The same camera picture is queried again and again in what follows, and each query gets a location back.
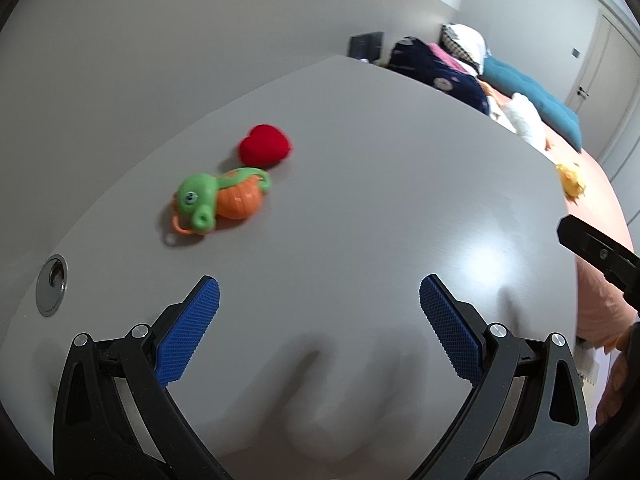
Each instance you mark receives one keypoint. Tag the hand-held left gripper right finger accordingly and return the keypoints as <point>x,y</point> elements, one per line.
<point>450,325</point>

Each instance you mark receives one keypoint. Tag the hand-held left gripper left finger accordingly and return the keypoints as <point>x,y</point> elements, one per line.
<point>190,330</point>

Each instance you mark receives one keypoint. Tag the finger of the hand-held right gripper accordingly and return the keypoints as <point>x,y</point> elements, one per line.
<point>600,252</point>

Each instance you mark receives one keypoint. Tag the person's right hand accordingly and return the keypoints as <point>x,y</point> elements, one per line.
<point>612,390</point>

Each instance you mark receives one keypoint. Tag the pastel foam floor mat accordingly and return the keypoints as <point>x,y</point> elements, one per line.
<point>587,365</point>

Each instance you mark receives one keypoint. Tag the bed with orange sheet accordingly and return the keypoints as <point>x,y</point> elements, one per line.
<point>600,200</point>

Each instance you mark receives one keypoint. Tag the yellow chick plush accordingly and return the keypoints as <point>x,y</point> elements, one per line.
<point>571,180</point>

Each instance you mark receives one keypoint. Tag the green and orange seahorse toy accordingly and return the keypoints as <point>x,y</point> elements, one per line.
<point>230,200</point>

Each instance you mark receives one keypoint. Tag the white goose plush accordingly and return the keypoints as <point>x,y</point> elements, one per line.
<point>525,117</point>

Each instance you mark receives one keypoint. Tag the blue cushion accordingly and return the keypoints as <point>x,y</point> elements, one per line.
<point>535,92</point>

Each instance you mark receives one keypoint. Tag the beige door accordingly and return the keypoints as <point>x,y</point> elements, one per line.
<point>600,60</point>

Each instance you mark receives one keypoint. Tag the red heart plush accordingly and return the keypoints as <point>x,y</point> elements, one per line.
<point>265,146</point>

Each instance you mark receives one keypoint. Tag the navy printed blanket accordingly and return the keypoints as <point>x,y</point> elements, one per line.
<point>440,87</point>

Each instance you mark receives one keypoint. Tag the checkered pillow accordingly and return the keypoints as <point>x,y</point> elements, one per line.
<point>467,42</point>

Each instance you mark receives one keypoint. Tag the pink cloth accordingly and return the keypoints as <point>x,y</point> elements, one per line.
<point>445,57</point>

